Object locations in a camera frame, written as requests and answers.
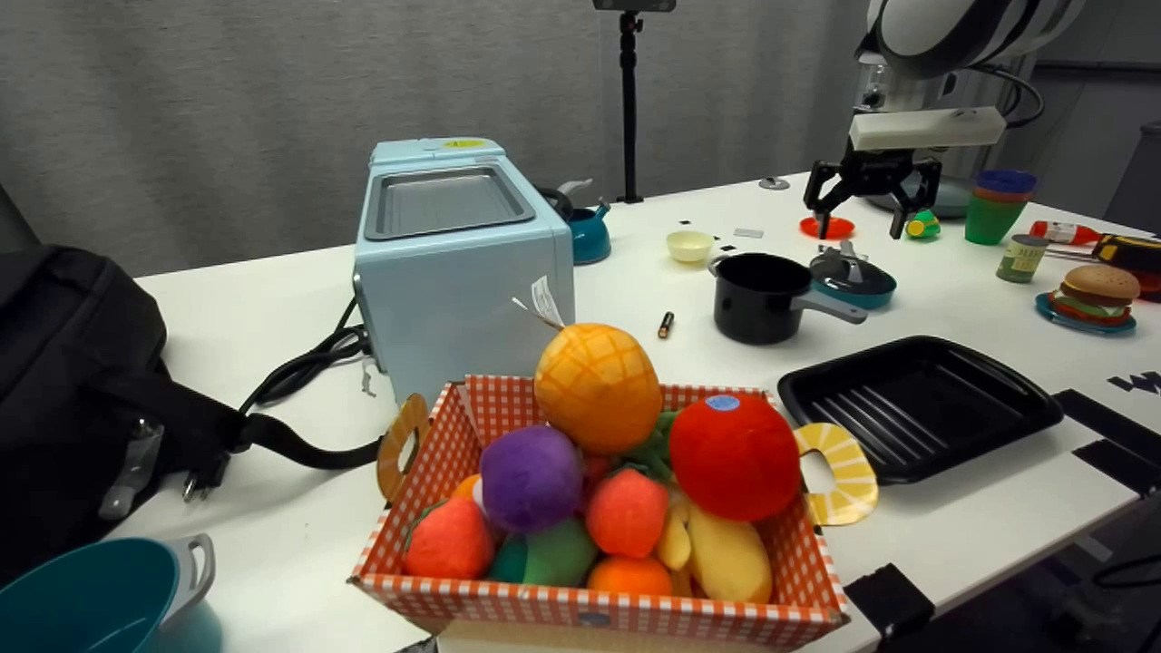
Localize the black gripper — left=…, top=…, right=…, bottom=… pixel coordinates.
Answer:
left=802, top=149, right=946, bottom=242

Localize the blue frying pan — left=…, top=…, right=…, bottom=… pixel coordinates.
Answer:
left=805, top=255, right=900, bottom=312

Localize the orange round disc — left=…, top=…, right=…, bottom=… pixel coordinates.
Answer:
left=799, top=214, right=860, bottom=242

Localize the green yellow small toy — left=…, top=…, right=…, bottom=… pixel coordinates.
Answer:
left=903, top=208, right=946, bottom=248

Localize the green cup with blue rim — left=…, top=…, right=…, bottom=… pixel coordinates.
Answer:
left=960, top=167, right=1043, bottom=251

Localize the black pot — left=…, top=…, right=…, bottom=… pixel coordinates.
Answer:
left=706, top=251, right=871, bottom=348

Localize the small cream cup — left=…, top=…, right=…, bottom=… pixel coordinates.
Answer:
left=665, top=226, right=717, bottom=270

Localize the black grill tray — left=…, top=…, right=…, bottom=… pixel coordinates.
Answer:
left=773, top=334, right=1067, bottom=491

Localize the toy burger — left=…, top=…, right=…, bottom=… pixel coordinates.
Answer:
left=1034, top=256, right=1145, bottom=337

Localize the black tripod stand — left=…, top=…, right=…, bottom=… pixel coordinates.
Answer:
left=589, top=0, right=682, bottom=208

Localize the teal kettle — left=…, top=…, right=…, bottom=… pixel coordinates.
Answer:
left=541, top=178, right=618, bottom=270

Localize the red plush tomato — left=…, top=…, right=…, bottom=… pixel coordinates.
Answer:
left=665, top=389, right=805, bottom=525

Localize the yellow orange plush fruit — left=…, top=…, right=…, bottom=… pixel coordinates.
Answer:
left=529, top=318, right=669, bottom=458

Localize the yellow plush banana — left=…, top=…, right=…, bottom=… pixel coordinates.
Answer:
left=658, top=501, right=778, bottom=608

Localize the red orange plush strawberry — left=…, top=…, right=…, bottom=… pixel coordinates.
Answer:
left=398, top=494, right=502, bottom=580
left=584, top=469, right=675, bottom=562

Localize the light blue toaster oven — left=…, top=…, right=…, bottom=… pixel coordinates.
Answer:
left=348, top=133, right=581, bottom=410

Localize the purple plush fruit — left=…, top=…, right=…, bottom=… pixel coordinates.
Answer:
left=477, top=422, right=589, bottom=536

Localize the green plush fruit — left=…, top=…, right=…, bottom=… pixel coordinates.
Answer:
left=489, top=519, right=600, bottom=592

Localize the checkered fruit basket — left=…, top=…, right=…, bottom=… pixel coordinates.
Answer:
left=346, top=369, right=884, bottom=653

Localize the pale curtain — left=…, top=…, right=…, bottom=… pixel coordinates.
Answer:
left=0, top=0, right=879, bottom=279

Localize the black bag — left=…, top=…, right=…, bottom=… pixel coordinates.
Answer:
left=0, top=178, right=391, bottom=588

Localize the teal bowl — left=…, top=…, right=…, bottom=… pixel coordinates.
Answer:
left=0, top=534, right=227, bottom=653

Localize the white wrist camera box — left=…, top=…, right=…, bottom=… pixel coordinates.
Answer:
left=847, top=100, right=1009, bottom=157

